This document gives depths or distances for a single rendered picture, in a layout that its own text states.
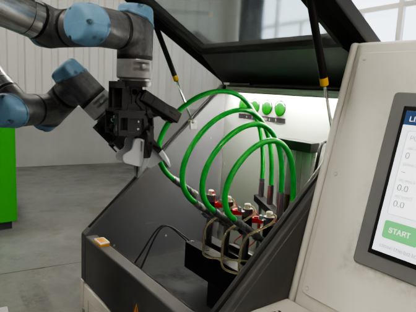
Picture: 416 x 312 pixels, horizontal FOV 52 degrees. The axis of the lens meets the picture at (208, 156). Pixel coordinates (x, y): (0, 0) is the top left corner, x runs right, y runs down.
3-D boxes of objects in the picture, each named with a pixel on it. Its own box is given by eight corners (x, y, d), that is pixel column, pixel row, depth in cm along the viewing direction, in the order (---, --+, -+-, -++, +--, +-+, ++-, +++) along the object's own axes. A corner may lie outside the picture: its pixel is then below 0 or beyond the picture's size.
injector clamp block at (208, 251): (182, 288, 129) (185, 240, 127) (209, 280, 135) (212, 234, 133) (260, 345, 102) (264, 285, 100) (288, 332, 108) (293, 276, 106)
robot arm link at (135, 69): (142, 61, 96) (160, 60, 89) (142, 82, 96) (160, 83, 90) (111, 59, 91) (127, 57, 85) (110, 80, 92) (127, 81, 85)
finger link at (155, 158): (157, 180, 111) (132, 155, 109) (173, 163, 113) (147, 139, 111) (160, 179, 108) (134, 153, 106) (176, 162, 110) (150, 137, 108)
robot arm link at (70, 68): (56, 75, 109) (77, 52, 107) (87, 106, 112) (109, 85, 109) (43, 82, 102) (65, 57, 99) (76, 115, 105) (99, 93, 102)
